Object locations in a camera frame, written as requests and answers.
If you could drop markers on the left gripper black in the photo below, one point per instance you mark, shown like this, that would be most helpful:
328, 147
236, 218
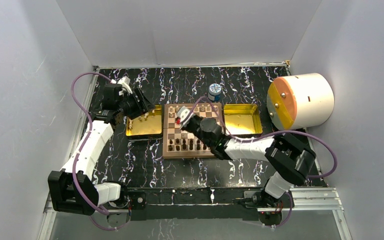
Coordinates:
142, 107

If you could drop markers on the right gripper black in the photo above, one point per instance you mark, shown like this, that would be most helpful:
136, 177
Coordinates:
186, 126

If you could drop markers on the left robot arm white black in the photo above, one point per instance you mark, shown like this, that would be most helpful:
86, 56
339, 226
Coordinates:
71, 188

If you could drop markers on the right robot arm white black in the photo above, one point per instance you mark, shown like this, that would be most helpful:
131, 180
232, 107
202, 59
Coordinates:
290, 157

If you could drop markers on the wooden chess board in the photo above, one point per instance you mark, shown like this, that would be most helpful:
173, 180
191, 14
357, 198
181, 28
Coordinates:
172, 131

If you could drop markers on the left gold tin tray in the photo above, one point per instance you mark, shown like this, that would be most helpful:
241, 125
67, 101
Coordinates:
149, 126

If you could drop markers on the gold tin tray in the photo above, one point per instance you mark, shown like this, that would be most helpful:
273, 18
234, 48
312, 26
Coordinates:
149, 126
242, 119

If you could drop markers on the right gold tin tray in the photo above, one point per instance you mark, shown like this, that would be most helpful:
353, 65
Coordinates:
242, 119

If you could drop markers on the blue white small jar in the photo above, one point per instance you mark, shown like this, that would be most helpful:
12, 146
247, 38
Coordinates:
214, 92

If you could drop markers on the white cylinder orange lid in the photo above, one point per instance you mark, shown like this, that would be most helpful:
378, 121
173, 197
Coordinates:
299, 101

